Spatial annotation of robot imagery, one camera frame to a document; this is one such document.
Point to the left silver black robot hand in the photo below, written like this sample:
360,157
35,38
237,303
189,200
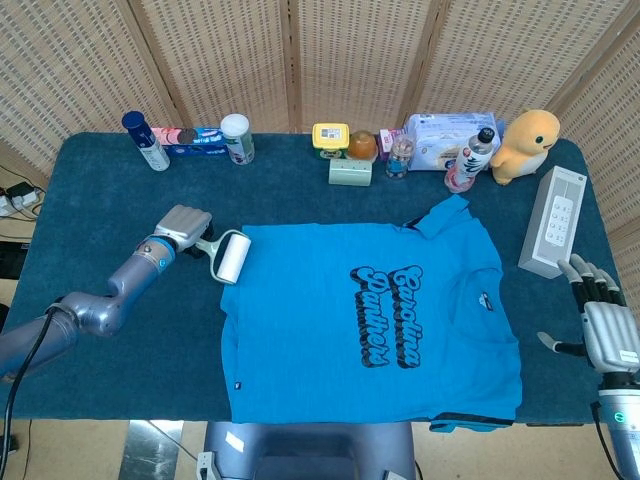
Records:
186,225

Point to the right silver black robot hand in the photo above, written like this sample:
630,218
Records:
607,335

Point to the pale green lint roller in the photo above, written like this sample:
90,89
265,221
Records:
232,257

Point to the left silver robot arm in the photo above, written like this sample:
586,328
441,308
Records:
100,305

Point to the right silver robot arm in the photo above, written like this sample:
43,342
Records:
625,430

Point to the blue pink cookie box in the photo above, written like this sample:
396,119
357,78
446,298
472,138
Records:
192,142

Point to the dark teal carpeted table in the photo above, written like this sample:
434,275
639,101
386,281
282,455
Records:
125,165

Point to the blue capped spray can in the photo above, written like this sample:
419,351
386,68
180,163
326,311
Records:
149,145

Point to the white lidded chips canister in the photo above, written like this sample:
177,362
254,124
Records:
239,140

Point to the white power strip box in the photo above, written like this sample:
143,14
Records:
552,220

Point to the yellow lidded green tub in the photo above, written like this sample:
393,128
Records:
329,140

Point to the blue printed t-shirt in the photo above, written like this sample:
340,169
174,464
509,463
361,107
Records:
320,330

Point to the floor power strip with adapters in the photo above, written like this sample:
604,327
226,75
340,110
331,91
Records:
17,197

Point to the pale green rectangular box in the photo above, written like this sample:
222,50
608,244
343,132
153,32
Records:
350,173

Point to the yellow plush toy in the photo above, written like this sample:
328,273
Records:
522,150

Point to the small pink purple box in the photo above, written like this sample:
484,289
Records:
387,142

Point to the pink white drink bottle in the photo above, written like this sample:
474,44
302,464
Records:
467,165

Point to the clear plastic snack jar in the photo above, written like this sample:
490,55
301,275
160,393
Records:
399,159

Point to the woven wooden folding screen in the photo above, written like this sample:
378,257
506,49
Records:
350,60

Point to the grey robot torso base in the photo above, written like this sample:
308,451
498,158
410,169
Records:
310,450

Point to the white blue tissue pack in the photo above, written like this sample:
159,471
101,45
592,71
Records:
440,140

